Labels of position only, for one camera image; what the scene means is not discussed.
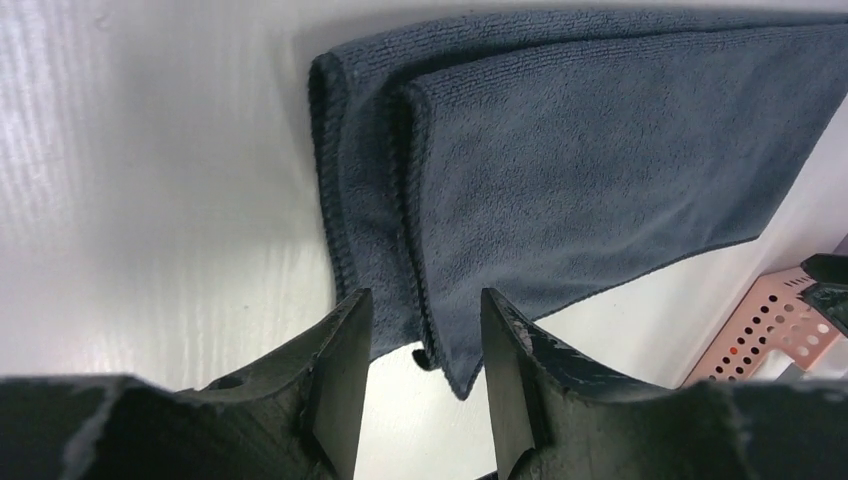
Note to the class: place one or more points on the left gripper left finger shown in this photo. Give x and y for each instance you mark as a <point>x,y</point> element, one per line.
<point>294,413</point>

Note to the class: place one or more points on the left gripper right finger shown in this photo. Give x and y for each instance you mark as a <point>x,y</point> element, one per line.
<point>559,414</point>

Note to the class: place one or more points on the dark blue towel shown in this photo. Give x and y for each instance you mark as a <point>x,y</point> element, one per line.
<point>553,155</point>

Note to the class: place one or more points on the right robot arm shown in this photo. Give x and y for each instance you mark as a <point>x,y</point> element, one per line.
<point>828,293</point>

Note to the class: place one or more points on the pink plastic basket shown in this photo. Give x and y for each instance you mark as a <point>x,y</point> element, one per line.
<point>771,317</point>

